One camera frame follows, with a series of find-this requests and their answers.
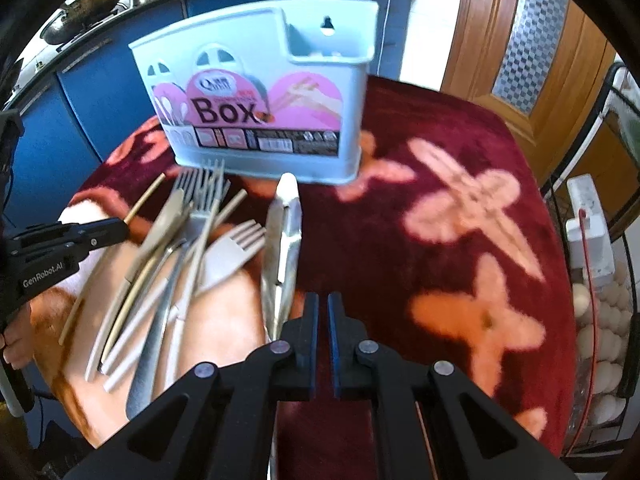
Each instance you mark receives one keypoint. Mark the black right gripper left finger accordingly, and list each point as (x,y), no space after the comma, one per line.
(215,422)

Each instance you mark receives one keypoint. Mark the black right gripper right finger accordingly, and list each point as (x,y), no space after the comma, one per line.
(430,421)

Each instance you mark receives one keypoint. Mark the grey handled knife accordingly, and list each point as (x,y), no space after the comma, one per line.
(141,389)

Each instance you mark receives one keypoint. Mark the white handled utensil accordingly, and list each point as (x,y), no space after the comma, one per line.
(115,367)

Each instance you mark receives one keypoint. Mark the wide silver fork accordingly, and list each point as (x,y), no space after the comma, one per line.
(224,257)

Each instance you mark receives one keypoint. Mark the steel tongs white tip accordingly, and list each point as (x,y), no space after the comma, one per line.
(280,257)

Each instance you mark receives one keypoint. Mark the silver fork long handle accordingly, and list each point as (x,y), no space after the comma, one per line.
(213,201)

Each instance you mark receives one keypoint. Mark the person left hand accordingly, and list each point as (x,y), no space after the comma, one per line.
(17,340)

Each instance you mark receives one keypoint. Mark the red floral table cloth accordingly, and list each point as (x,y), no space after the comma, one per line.
(441,247)

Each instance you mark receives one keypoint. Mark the tray of eggs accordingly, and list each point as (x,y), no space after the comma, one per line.
(603,319)

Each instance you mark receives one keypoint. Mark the dark wok on stove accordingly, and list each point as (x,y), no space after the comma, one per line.
(75,18)

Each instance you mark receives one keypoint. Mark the black metal rack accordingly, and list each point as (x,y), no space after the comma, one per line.
(606,148)

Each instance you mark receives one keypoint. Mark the light blue utensil box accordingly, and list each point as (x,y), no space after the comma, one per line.
(266,88)

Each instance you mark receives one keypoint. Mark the wooden door glass panel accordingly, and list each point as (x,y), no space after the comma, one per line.
(538,64)

